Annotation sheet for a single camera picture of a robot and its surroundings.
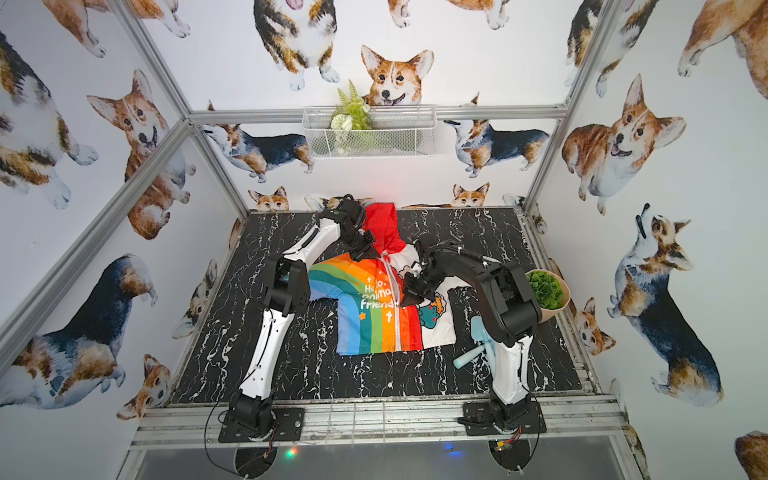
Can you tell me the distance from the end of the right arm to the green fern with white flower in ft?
1.49

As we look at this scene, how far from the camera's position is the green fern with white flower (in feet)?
2.70

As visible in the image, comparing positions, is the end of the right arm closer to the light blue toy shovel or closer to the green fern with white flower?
the light blue toy shovel

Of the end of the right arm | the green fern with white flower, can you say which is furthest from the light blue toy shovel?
the green fern with white flower

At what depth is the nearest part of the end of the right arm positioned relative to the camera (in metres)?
0.81
